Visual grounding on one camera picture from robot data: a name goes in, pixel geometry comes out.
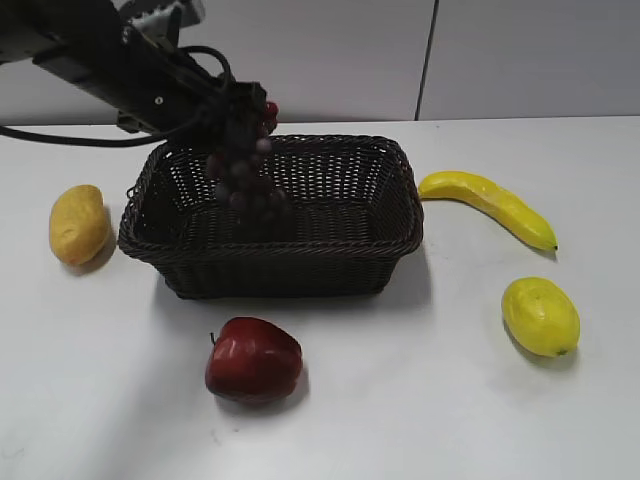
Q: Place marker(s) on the yellow lemon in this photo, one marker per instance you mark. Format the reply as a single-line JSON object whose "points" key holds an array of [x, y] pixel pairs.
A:
{"points": [[541, 317]]}

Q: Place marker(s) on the red apple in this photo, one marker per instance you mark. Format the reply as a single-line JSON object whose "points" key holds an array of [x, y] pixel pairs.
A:
{"points": [[253, 362]]}

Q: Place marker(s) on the black woven basket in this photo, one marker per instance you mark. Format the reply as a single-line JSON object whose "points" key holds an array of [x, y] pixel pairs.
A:
{"points": [[351, 212]]}

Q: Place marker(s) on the yellow mango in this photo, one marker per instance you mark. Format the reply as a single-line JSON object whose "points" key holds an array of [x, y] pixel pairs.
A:
{"points": [[78, 225]]}

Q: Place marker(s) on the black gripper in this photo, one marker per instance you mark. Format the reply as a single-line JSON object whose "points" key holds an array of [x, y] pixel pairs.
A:
{"points": [[161, 88]]}

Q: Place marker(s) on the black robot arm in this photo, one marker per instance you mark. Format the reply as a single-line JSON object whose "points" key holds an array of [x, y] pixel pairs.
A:
{"points": [[27, 28]]}

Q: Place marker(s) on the red grape bunch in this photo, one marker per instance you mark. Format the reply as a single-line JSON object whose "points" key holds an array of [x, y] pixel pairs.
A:
{"points": [[235, 165]]}

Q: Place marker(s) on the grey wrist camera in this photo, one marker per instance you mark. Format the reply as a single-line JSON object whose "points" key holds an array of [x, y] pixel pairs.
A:
{"points": [[153, 17]]}

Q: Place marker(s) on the yellow banana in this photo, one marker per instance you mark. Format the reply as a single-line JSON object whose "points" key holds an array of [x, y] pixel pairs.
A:
{"points": [[500, 204]]}

